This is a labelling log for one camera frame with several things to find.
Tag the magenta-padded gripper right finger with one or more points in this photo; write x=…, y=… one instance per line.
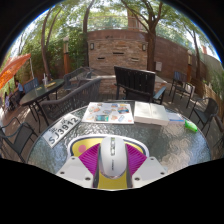
x=137, y=160

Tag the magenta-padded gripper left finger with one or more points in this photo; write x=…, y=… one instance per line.
x=88, y=160

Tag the white computer mouse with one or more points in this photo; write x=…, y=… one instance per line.
x=113, y=156

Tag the yellow chick-shaped mouse pad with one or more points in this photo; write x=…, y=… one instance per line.
x=112, y=184

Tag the white licence plate sign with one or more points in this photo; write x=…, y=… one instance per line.
x=61, y=130

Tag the thick white book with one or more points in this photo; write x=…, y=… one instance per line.
x=150, y=113

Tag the colourful printed sticker sheet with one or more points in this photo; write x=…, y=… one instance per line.
x=106, y=113

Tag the thin blue-white booklet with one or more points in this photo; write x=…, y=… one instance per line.
x=176, y=118

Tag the green plastic bottle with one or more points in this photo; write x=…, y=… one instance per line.
x=191, y=126

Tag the dark metal patio chair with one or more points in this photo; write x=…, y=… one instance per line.
x=178, y=78
x=20, y=136

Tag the stone planter basin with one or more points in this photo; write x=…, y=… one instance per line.
x=106, y=85

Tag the black slatted bench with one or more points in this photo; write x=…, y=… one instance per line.
x=133, y=81

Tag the round dark patio table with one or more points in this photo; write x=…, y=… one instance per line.
x=40, y=92

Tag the blue patio chair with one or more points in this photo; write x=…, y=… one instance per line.
x=31, y=85

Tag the wooden slat fence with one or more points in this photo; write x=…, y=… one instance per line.
x=213, y=98

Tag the person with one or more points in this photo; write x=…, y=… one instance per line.
x=6, y=100
x=19, y=89

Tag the large branching tree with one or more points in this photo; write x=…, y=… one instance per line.
x=151, y=50

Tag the orange canopy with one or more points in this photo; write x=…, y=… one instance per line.
x=13, y=68

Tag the slender curved tree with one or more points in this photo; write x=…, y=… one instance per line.
x=85, y=40
x=197, y=56
x=44, y=50

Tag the grey wall utility box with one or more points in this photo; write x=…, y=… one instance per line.
x=158, y=66

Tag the brown lamp post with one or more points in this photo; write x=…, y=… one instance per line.
x=190, y=68
x=66, y=58

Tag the black wall lantern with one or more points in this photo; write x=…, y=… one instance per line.
x=91, y=46
x=144, y=47

